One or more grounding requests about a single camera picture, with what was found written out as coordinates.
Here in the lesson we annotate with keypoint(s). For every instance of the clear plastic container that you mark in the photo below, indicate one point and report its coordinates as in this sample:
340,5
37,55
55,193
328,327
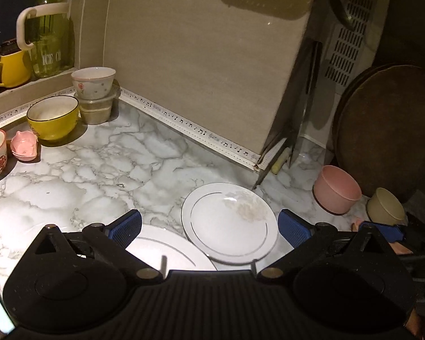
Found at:
97,111

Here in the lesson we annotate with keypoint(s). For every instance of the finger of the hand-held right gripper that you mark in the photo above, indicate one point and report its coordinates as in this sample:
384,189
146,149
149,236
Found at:
382,231

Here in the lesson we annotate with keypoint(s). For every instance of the green glass jar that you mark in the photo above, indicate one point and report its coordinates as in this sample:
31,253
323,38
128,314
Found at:
51,39

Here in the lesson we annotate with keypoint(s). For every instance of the pink bowl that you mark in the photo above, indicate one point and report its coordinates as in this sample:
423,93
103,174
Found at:
334,191

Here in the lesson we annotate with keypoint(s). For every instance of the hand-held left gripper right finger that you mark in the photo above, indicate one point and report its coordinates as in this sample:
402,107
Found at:
293,231

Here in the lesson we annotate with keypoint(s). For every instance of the white floral bowl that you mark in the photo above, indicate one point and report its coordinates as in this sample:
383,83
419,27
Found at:
94,85

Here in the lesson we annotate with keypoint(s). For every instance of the yellow mug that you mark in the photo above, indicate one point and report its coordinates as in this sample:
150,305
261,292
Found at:
14,69

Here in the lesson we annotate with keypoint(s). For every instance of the small beige bowl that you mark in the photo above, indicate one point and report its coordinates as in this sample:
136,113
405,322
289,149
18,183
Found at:
386,207

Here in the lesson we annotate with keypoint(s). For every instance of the large white plate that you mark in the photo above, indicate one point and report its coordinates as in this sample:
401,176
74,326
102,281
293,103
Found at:
163,251

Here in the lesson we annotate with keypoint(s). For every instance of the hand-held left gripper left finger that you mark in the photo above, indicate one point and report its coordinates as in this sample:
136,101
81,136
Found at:
125,226

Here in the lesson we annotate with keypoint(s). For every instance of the dark metal ladle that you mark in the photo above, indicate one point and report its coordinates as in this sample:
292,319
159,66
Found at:
341,5

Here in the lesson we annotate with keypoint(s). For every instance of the steel cleaver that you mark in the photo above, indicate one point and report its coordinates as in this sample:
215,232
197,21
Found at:
306,88

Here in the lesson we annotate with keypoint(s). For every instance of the white floral plate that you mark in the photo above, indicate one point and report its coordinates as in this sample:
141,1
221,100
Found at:
226,226

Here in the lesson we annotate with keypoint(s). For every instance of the round wooden cutting board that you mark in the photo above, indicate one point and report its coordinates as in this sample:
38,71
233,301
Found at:
386,131

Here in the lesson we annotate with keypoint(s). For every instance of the white vented appliance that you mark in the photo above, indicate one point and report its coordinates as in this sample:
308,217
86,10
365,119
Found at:
354,39

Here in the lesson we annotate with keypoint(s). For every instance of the yellow bowl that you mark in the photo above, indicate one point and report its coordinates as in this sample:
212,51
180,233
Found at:
55,122

